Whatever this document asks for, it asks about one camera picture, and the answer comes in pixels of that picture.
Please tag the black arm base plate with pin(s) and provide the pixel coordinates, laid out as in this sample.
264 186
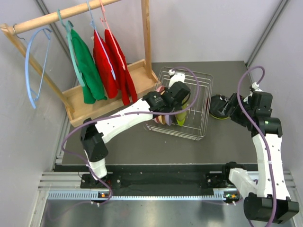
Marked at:
119 180

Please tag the red shirt right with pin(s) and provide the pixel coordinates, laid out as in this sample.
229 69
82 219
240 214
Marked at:
123 78

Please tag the yellow plastic plate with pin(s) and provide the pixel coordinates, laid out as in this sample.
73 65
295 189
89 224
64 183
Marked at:
161 119

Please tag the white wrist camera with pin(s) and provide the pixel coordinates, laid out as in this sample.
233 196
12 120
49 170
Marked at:
175 77
253 88

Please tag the wooden clothes rack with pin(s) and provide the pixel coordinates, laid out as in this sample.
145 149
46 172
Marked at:
141 71

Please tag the purple plastic plate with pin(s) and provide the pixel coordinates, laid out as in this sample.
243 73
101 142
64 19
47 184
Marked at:
169 119

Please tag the red shirt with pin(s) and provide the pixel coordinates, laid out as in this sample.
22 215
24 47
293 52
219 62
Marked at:
123 78
109 85

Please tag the light blue empty hanger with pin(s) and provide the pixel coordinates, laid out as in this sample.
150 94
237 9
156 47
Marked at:
34 96

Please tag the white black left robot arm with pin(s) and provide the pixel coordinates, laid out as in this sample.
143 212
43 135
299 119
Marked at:
95 136

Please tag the red shirt left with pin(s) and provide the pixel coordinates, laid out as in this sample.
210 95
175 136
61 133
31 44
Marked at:
109 85

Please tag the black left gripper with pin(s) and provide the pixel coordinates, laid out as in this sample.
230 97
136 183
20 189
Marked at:
178 107

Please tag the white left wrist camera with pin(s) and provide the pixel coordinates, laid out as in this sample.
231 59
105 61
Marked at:
175 77

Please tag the metal wire dish rack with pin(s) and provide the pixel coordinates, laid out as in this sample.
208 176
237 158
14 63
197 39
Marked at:
196 118

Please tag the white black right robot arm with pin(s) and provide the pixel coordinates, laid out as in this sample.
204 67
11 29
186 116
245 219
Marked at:
268 200

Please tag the black plate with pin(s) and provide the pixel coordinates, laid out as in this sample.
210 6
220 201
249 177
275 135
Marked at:
217 107

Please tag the pink hanger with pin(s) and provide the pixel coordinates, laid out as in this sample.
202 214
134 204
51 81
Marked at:
106 26

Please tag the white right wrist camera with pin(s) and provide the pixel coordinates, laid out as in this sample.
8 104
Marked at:
253 88

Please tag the green shirt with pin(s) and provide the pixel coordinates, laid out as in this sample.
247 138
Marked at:
93 90

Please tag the pink plastic plate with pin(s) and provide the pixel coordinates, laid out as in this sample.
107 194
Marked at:
159 89

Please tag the teal hanger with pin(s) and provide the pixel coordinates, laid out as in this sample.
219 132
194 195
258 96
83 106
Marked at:
68 26

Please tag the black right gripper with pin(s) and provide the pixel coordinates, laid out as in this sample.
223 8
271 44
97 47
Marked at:
233 101

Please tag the green plate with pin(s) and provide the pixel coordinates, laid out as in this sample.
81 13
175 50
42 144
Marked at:
219 117
181 117

